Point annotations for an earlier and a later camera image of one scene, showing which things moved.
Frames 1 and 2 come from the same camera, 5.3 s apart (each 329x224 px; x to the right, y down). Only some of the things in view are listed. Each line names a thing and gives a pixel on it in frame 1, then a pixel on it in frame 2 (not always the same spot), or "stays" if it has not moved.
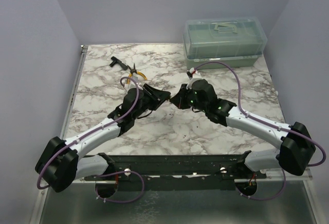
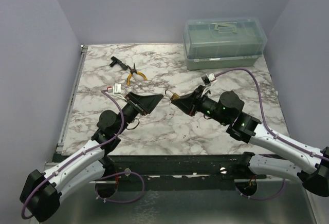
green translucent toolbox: (237, 41) stays
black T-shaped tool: (116, 60) stays
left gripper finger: (162, 95) to (148, 101)
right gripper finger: (183, 89) to (191, 97)
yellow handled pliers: (133, 71) stays
